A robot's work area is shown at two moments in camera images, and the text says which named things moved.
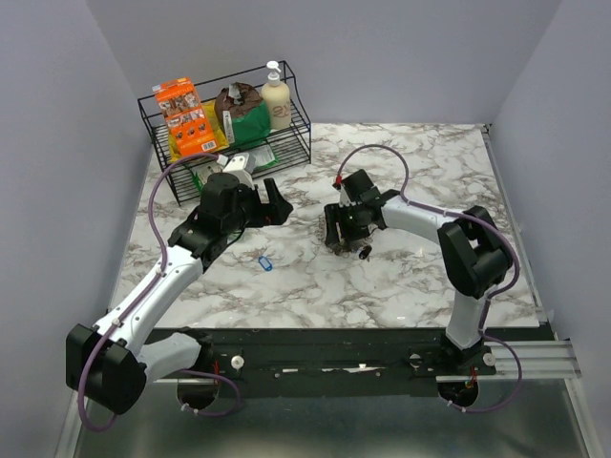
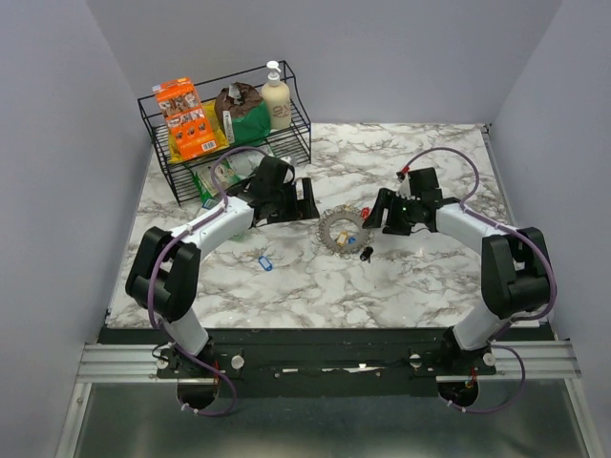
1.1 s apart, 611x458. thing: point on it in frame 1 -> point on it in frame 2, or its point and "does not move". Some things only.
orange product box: [183, 115] does not move
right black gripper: [333, 213] -> [387, 198]
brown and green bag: [243, 114] does not move
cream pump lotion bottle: [277, 96] does not move
